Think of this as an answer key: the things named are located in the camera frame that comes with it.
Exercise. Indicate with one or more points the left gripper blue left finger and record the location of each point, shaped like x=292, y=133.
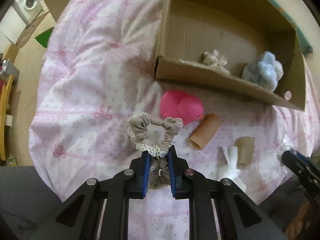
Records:
x=145, y=164

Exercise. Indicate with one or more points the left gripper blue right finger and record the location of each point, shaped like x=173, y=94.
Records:
x=173, y=169

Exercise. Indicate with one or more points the beige lace scrunchie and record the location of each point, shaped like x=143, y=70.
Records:
x=154, y=136

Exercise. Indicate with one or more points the tan cylinder roll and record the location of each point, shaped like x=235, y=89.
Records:
x=206, y=131

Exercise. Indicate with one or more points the pink rubber duck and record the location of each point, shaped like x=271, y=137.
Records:
x=179, y=104

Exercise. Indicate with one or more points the brown cardboard tube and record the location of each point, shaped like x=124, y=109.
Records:
x=245, y=147

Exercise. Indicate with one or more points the light blue fluffy scrunchie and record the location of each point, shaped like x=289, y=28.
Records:
x=265, y=71

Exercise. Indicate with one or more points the cream fluffy scrunchie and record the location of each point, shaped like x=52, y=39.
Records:
x=216, y=61

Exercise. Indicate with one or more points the teal cushion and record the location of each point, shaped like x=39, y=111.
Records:
x=305, y=45

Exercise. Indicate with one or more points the cardboard box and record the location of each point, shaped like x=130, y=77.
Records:
x=239, y=29

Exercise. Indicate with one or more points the wooden chair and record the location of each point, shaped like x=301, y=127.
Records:
x=5, y=93

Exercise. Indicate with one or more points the green bin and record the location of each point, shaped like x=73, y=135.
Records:
x=43, y=38

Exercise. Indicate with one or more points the grey container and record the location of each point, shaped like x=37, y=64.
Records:
x=9, y=69

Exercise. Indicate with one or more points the white washing machine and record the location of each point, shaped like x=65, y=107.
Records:
x=28, y=10

